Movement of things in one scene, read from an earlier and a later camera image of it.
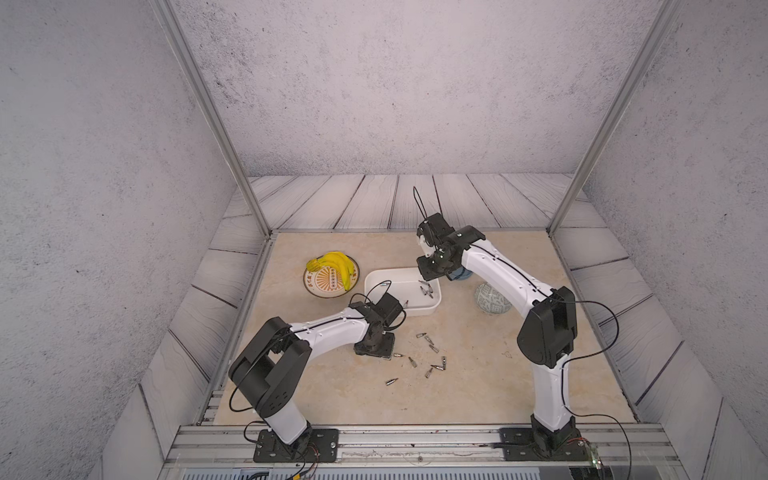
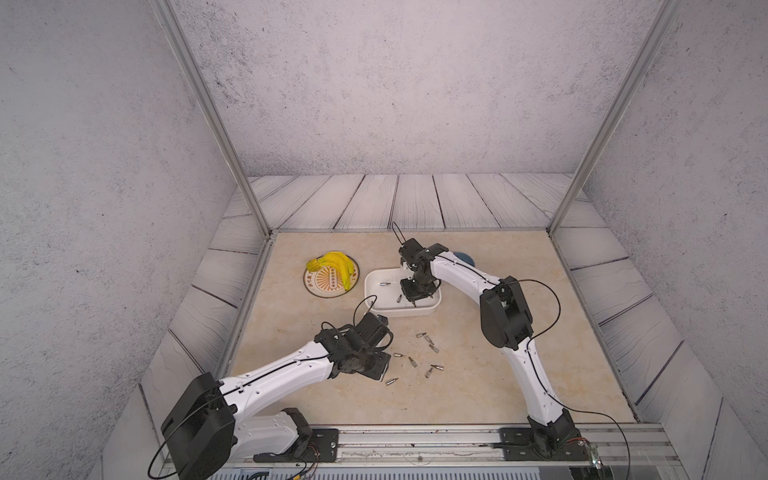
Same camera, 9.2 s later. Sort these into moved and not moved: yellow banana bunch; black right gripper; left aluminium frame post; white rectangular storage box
Moved: black right gripper
Not moved: yellow banana bunch; white rectangular storage box; left aluminium frame post
